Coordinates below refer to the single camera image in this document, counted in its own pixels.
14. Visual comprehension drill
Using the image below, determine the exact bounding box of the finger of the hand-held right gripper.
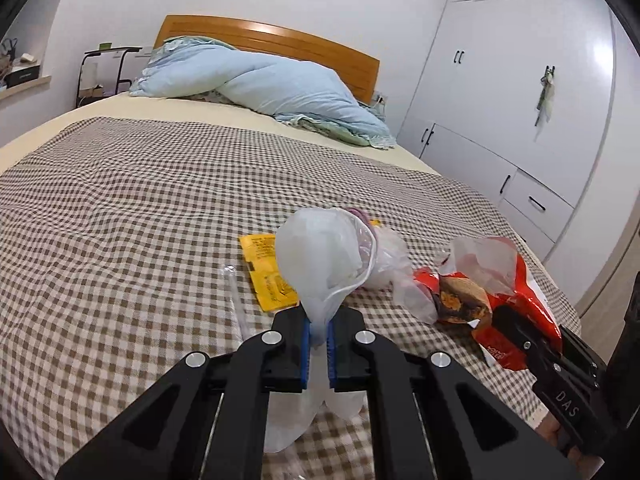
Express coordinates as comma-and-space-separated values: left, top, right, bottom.
492, 305, 613, 426

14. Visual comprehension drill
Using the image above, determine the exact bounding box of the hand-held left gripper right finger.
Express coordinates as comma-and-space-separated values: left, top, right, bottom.
325, 307, 583, 480

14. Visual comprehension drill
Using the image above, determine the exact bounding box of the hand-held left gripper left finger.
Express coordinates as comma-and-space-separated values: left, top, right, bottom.
55, 307, 313, 480

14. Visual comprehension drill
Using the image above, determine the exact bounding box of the red orange snack bag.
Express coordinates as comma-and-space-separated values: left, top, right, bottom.
414, 236, 564, 372

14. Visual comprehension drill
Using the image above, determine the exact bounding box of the clear plastic tube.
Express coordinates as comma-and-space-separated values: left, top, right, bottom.
220, 264, 255, 344

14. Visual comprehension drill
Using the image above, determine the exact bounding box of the yellow snack packet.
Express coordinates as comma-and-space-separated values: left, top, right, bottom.
239, 232, 302, 313

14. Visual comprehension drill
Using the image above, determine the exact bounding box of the white plastic bag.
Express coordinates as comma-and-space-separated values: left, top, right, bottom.
262, 207, 377, 454

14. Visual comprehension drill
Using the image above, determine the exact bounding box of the translucent disposable plastic glove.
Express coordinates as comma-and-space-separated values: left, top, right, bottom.
360, 225, 439, 324

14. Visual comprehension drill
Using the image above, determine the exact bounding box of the person's right hand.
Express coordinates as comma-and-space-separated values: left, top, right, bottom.
537, 417, 586, 468

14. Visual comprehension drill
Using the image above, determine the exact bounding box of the brown checked bedspread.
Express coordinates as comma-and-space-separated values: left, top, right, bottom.
0, 116, 583, 480

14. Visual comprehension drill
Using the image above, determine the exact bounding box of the light blue quilt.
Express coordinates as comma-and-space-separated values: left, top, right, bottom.
129, 36, 397, 151

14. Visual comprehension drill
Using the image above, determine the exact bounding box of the pale green hanging cloth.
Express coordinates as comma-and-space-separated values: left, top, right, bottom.
536, 66, 557, 129

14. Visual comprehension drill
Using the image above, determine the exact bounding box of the white wardrobe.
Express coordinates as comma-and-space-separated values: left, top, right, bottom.
397, 0, 619, 262

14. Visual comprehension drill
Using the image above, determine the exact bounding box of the pale yellow bed sheet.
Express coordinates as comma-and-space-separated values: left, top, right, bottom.
0, 92, 442, 177

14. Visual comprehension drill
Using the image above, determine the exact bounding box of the black side table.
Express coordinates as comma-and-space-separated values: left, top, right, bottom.
75, 46, 144, 110

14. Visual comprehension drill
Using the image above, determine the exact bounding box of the pile of bags and boxes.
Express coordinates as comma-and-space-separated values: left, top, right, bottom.
0, 37, 21, 92

